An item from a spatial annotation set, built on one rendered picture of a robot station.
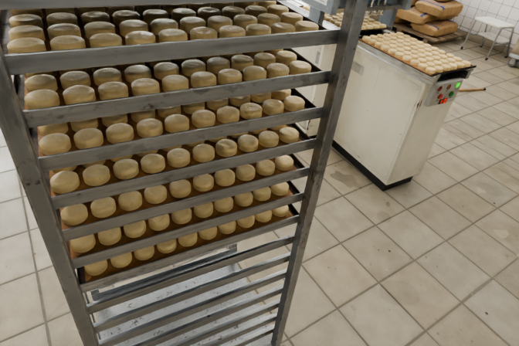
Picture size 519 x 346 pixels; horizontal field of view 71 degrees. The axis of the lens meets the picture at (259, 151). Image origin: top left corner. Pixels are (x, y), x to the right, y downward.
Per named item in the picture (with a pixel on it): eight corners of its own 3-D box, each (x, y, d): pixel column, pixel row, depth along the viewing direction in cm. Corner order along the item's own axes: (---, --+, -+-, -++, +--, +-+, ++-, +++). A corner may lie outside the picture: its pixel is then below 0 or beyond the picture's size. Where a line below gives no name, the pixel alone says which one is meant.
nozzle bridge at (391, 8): (297, 27, 265) (305, -24, 245) (371, 21, 296) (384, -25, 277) (324, 43, 243) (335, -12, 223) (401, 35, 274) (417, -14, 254)
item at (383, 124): (322, 140, 301) (347, 32, 248) (354, 133, 316) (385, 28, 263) (382, 195, 253) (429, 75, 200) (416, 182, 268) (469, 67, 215)
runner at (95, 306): (296, 233, 117) (297, 227, 115) (300, 239, 115) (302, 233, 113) (75, 309, 90) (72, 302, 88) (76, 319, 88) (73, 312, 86)
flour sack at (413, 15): (381, 12, 563) (385, 1, 552) (398, 10, 585) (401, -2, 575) (422, 27, 518) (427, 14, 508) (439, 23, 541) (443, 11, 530)
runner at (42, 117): (331, 76, 85) (334, 64, 83) (338, 81, 83) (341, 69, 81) (6, 122, 58) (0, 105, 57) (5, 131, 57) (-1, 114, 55)
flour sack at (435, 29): (432, 39, 519) (436, 28, 510) (407, 29, 544) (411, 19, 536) (458, 32, 557) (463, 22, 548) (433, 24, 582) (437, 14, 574)
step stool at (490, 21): (507, 58, 515) (524, 25, 489) (486, 60, 498) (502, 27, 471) (480, 46, 547) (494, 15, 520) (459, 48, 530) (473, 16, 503)
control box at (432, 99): (422, 104, 214) (432, 83, 206) (449, 98, 225) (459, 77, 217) (428, 107, 212) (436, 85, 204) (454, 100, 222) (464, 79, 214)
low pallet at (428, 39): (368, 22, 593) (369, 15, 587) (398, 18, 634) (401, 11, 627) (432, 49, 517) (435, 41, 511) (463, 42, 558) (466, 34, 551)
